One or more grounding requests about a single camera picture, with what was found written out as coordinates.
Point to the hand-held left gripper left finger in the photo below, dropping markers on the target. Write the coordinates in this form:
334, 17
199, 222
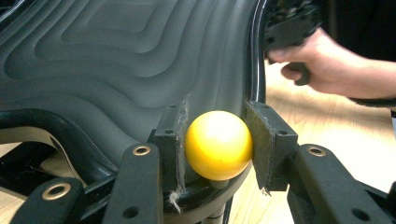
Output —
171, 149

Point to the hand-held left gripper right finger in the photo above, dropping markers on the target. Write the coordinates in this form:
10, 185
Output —
274, 149

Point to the yellow ball knob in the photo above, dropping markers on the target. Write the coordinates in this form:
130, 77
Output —
219, 145

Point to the black wavy tray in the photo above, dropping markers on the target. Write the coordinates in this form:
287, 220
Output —
93, 62

